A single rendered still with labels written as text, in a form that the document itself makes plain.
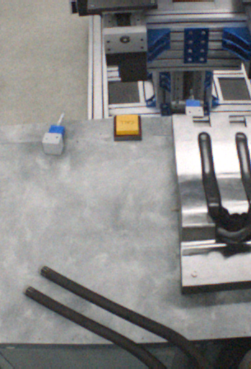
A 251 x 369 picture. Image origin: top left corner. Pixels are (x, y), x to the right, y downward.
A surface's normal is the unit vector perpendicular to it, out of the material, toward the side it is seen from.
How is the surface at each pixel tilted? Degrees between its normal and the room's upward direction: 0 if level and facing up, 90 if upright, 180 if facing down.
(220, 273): 0
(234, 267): 0
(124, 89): 0
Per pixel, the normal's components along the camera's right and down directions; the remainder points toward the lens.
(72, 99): -0.04, -0.55
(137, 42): 0.05, 0.83
